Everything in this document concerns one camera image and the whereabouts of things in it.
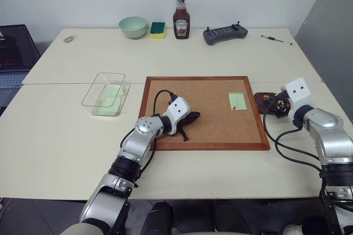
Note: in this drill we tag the green and yellow sponge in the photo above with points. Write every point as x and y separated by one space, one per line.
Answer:
158 29

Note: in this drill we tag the pale green bowl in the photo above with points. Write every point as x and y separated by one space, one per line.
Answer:
132 26

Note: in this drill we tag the dark brown tray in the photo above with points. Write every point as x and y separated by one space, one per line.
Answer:
260 102

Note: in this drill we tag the clear plastic box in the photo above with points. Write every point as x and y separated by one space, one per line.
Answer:
107 94

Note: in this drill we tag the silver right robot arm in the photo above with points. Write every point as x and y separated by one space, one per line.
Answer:
331 135

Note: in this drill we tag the laptop computer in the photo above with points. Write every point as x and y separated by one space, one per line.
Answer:
15 50

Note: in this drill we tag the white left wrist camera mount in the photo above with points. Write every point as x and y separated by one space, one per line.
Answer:
177 112

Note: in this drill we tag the green sticky note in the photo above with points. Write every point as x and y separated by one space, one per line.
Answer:
109 106
113 91
237 100

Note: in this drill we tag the black and white pen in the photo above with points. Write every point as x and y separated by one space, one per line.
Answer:
276 39

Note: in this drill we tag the small round grey disc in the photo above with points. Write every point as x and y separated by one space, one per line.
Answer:
69 39

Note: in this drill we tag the beige robot torso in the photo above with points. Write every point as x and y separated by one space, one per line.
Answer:
82 230

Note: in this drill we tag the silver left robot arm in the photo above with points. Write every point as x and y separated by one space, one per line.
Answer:
132 146

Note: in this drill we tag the ketchup bottle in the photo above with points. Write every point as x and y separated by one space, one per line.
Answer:
182 22

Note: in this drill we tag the wood-framed cork board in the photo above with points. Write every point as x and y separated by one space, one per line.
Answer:
209 124

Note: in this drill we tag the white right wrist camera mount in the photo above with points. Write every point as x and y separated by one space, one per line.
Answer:
296 93

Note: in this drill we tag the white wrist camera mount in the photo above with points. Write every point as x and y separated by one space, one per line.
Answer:
296 93
177 112

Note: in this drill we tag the grey handheld controller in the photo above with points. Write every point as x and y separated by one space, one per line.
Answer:
224 35

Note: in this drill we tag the dark rounded shape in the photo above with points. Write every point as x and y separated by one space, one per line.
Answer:
160 218

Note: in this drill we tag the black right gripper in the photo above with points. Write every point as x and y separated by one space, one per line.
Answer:
281 100

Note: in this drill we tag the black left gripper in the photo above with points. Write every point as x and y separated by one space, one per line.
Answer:
184 122

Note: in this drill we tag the white shoe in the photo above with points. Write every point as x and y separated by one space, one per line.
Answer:
293 230

